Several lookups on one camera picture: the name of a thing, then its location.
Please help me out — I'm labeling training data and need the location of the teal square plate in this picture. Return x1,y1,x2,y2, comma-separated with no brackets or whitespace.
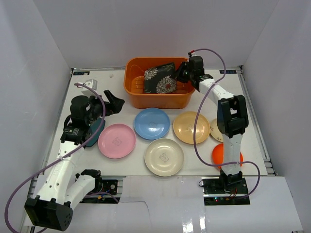
86,118,105,147

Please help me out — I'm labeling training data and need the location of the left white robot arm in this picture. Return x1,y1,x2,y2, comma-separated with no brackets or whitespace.
24,90,125,231

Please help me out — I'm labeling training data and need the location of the purple cable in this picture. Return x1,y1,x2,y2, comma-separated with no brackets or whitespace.
4,83,120,233
191,48,260,200

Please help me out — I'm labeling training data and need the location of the orange plastic bin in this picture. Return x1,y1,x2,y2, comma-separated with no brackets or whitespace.
123,57,195,109

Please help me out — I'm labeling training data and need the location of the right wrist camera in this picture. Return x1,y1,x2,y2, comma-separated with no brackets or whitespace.
188,50,197,58

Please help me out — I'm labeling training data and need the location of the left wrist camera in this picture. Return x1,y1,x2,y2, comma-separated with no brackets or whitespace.
82,79,98,98

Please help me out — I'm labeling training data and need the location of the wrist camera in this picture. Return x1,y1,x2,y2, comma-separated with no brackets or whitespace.
82,79,98,98
188,50,197,58

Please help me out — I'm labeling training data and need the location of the black floral rectangular plate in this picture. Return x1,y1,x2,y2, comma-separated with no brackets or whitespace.
143,63,176,94

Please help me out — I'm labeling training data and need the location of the tan round plate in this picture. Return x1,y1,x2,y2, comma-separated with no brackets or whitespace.
173,111,210,144

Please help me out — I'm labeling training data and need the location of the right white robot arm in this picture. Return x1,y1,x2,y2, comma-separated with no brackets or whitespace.
173,56,249,194

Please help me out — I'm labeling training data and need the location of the orange round plate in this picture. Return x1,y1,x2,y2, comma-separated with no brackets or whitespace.
211,143,243,169

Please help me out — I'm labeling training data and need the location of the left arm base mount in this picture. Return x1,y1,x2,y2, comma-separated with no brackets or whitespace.
80,179,120,204

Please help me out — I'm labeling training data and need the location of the small cream patterned plate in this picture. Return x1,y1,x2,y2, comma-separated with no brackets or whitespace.
210,118,223,143

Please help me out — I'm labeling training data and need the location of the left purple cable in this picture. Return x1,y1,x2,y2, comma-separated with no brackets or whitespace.
4,83,120,233

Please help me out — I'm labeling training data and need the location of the blue round plate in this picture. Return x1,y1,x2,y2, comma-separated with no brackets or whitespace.
134,108,171,140

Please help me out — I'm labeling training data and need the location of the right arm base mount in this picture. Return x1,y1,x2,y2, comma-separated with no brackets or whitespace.
198,178,250,206

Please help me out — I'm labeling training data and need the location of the cream round plate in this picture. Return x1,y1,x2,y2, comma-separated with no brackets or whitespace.
144,138,185,177

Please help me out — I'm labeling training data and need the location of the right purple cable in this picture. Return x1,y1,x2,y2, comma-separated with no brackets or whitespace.
191,48,260,200

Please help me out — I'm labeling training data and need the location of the pink round plate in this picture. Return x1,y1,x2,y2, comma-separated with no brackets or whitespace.
98,124,136,159

